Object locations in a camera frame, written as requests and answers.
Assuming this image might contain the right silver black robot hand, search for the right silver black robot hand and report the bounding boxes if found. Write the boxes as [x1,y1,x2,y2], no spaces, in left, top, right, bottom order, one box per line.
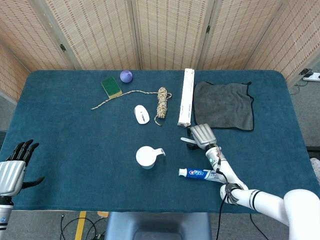
[186,123,218,151]

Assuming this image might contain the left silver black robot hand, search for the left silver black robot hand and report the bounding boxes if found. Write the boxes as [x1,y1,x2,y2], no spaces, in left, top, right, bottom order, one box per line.
[0,139,46,197]

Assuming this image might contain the blue white toothpaste tube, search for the blue white toothpaste tube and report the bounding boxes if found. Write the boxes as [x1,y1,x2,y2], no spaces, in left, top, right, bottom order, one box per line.
[178,167,224,184]

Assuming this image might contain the white plastic cup with handle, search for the white plastic cup with handle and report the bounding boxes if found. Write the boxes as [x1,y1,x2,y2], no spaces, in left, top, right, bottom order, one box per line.
[135,146,166,170]

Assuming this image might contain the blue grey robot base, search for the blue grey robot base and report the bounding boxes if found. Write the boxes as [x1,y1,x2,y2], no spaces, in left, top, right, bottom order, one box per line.
[104,211,213,240]

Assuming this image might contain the grey cloth with black trim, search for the grey cloth with black trim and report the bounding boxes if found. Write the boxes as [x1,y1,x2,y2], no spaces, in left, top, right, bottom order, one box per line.
[192,80,255,132]

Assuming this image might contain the long white cardboard box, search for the long white cardboard box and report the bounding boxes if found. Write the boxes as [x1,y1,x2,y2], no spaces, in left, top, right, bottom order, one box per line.
[177,68,196,128]

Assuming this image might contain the blue tablecloth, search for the blue tablecloth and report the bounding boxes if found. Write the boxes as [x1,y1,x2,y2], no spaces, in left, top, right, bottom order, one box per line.
[0,69,320,215]

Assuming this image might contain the white computer mouse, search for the white computer mouse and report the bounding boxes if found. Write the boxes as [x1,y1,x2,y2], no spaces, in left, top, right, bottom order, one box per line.
[133,104,151,125]

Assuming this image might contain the purple ball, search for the purple ball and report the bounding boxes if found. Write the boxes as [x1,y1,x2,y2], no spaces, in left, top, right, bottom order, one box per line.
[119,70,134,84]

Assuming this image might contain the green yellow sponge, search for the green yellow sponge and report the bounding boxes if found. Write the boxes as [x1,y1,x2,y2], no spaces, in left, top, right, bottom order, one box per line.
[101,76,123,99]

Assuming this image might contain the bamboo folding screen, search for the bamboo folding screen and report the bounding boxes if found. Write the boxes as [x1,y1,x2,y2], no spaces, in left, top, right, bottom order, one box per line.
[0,0,320,102]

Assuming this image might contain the pale checkered fabric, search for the pale checkered fabric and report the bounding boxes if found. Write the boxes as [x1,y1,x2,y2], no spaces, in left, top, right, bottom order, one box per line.
[309,157,320,181]

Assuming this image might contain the white power strip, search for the white power strip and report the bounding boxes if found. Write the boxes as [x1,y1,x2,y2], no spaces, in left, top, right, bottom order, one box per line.
[302,71,320,83]

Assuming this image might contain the beige braided rope bundle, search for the beige braided rope bundle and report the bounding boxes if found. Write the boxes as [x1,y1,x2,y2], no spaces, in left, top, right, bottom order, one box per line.
[90,86,173,127]

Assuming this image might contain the black floor cable tangle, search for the black floor cable tangle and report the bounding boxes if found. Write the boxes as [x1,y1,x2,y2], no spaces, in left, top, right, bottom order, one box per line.
[59,213,106,240]

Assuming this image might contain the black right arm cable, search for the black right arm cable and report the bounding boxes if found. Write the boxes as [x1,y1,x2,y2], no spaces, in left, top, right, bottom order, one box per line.
[215,157,232,240]

